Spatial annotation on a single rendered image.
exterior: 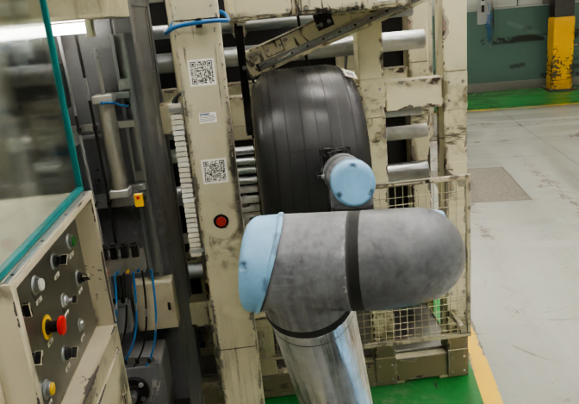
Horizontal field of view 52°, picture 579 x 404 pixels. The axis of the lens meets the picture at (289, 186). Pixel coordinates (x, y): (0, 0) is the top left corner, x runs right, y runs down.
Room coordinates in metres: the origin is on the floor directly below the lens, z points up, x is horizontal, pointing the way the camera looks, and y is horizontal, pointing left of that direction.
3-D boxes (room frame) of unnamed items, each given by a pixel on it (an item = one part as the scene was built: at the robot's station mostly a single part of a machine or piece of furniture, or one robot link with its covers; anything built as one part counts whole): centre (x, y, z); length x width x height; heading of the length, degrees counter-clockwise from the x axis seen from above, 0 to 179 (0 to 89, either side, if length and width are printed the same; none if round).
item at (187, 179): (1.73, 0.30, 1.19); 0.05 x 0.04 x 0.48; 3
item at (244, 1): (2.11, -0.14, 1.71); 0.61 x 0.25 x 0.15; 93
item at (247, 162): (2.17, 0.21, 1.05); 0.20 x 0.15 x 0.30; 93
